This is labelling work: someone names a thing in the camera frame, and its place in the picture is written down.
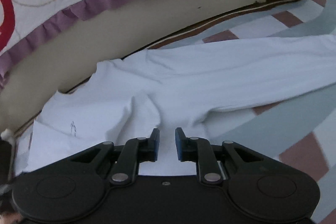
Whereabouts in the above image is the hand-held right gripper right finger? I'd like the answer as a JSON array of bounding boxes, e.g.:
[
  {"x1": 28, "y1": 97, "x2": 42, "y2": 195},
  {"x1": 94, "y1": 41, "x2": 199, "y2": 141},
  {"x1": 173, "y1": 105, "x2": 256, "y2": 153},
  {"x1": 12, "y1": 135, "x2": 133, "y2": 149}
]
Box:
[{"x1": 175, "y1": 127, "x2": 265, "y2": 185}]

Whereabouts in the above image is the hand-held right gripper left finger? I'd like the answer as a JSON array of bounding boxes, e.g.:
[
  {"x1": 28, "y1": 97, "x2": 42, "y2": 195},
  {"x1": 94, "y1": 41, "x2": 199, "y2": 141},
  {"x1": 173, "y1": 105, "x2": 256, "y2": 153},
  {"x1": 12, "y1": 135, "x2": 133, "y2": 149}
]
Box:
[{"x1": 69, "y1": 128, "x2": 160, "y2": 186}]

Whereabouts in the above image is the white t-shirt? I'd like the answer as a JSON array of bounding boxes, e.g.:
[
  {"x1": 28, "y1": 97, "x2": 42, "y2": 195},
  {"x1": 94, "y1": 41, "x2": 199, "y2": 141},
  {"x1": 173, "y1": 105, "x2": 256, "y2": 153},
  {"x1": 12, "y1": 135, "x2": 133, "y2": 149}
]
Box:
[{"x1": 16, "y1": 34, "x2": 336, "y2": 177}]

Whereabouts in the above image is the folded white garment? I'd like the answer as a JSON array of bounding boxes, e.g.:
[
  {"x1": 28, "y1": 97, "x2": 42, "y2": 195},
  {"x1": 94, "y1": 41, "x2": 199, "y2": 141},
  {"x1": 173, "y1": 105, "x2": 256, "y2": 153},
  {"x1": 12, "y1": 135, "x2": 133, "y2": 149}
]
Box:
[{"x1": 0, "y1": 129, "x2": 15, "y2": 146}]

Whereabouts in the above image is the folded dark garment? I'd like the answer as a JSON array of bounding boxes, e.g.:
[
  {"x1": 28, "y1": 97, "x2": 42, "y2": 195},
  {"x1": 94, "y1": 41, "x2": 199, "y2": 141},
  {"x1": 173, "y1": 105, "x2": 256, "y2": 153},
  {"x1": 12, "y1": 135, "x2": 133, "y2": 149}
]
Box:
[{"x1": 0, "y1": 140, "x2": 16, "y2": 184}]

